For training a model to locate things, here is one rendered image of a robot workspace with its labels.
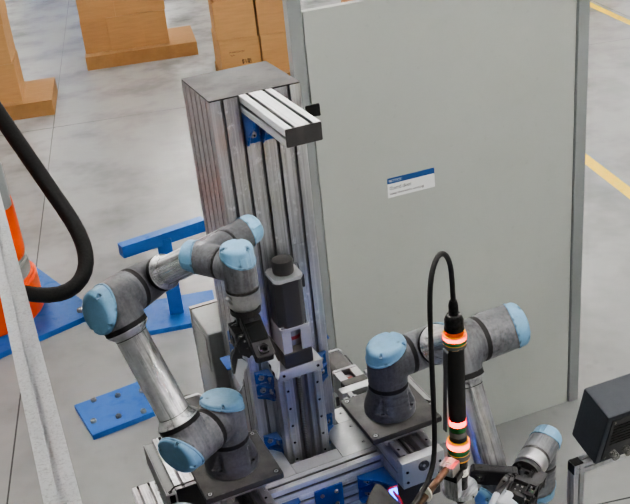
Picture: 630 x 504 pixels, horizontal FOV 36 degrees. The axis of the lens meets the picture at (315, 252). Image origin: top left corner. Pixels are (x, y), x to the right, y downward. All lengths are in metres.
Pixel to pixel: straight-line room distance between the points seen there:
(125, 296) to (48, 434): 1.23
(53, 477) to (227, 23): 8.23
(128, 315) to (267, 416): 0.65
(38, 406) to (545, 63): 2.92
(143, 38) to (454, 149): 7.50
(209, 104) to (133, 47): 8.57
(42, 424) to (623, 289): 4.61
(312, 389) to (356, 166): 1.10
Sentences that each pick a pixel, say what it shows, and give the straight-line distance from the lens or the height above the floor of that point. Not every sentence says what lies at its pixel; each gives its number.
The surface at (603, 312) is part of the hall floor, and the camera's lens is 5.42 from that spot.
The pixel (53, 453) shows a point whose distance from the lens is 1.26.
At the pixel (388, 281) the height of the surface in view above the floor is 0.88.
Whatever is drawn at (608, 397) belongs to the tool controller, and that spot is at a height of 1.24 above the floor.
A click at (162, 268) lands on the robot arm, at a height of 1.66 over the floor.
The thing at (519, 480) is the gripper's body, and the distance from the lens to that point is 2.40.
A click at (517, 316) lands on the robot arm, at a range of 2.48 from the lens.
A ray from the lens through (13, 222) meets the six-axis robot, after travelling 5.66.
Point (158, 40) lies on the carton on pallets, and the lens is 11.02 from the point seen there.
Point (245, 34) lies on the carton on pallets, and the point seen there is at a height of 0.54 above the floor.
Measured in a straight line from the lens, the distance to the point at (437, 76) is 3.69.
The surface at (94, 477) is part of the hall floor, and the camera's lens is 4.59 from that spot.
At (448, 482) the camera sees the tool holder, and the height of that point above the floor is 1.49.
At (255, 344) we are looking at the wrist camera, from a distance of 2.17.
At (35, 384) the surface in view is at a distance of 1.40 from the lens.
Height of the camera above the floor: 2.76
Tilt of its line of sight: 27 degrees down
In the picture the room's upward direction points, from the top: 6 degrees counter-clockwise
